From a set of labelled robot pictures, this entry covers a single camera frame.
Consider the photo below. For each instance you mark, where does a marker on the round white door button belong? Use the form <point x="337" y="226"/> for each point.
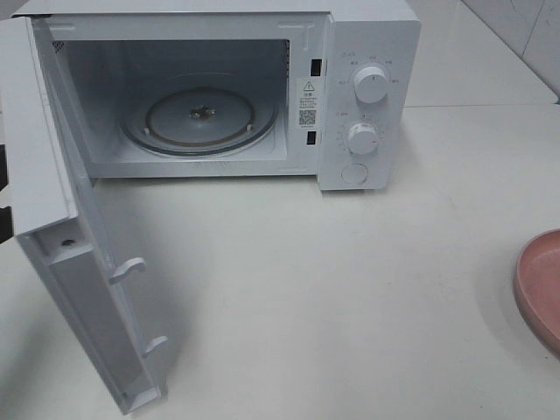
<point x="355" y="174"/>

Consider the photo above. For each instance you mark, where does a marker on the white timer knob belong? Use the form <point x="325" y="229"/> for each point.
<point x="362" y="138"/>

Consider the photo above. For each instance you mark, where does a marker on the white microwave door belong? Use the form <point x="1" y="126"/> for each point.
<point x="56" y="217"/>

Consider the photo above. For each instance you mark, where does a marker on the pink round plate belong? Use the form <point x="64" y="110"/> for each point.
<point x="536" y="287"/>

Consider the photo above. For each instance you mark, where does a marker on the white warning label sticker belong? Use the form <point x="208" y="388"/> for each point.
<point x="307" y="103"/>

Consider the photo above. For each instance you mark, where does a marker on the glass microwave turntable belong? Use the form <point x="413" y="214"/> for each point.
<point x="202" y="114"/>

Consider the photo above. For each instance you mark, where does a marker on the white microwave oven body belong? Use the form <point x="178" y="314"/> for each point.
<point x="116" y="47"/>

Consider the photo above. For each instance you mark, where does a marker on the upper white power knob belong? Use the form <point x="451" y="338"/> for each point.
<point x="371" y="83"/>

